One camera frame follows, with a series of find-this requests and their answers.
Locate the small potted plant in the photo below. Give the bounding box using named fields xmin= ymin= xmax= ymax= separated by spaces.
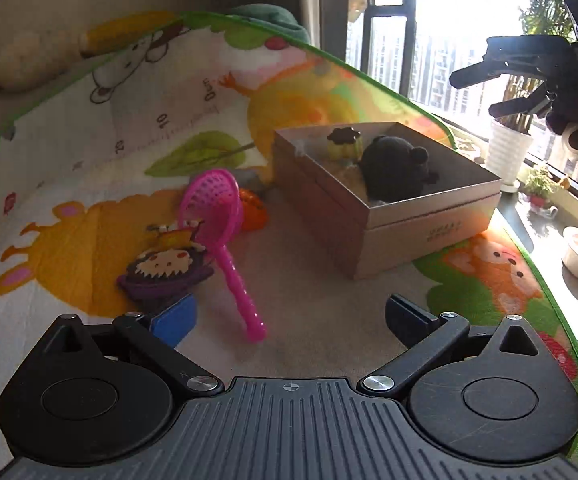
xmin=523 ymin=165 xmax=562 ymax=217

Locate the pink cardboard box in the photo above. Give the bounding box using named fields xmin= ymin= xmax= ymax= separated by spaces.
xmin=273 ymin=121 xmax=502 ymax=282

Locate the yellow banana plush pillow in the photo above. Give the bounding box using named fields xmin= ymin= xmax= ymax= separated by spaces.
xmin=0 ymin=12 xmax=180 ymax=106

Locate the orange plastic scoop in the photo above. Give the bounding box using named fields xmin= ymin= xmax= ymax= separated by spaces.
xmin=238 ymin=187 xmax=270 ymax=232

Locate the pink plastic net scoop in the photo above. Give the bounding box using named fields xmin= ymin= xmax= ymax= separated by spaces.
xmin=178 ymin=169 xmax=268 ymax=343

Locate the cartoon printed play mat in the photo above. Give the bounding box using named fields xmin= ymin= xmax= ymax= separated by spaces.
xmin=0 ymin=12 xmax=578 ymax=471

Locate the green cloth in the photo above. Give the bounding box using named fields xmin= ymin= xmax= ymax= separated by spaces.
xmin=229 ymin=4 xmax=312 ymax=43

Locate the black window frame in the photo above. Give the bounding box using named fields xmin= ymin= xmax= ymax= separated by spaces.
xmin=319 ymin=0 xmax=578 ymax=201

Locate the palm plant in white pot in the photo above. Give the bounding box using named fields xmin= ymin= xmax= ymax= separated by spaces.
xmin=484 ymin=0 xmax=578 ymax=193

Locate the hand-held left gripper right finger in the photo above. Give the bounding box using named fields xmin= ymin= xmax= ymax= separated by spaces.
xmin=358 ymin=294 xmax=542 ymax=401

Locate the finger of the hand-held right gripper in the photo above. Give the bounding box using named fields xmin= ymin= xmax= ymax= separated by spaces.
xmin=489 ymin=85 xmax=556 ymax=118
xmin=449 ymin=35 xmax=572 ymax=88

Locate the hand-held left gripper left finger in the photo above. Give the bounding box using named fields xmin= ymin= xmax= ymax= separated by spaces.
xmin=41 ymin=294 xmax=226 ymax=398

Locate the beige plush toy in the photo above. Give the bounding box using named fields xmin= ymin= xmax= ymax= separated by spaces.
xmin=0 ymin=30 xmax=84 ymax=93

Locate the black plush toy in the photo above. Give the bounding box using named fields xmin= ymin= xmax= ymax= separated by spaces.
xmin=358 ymin=135 xmax=440 ymax=206

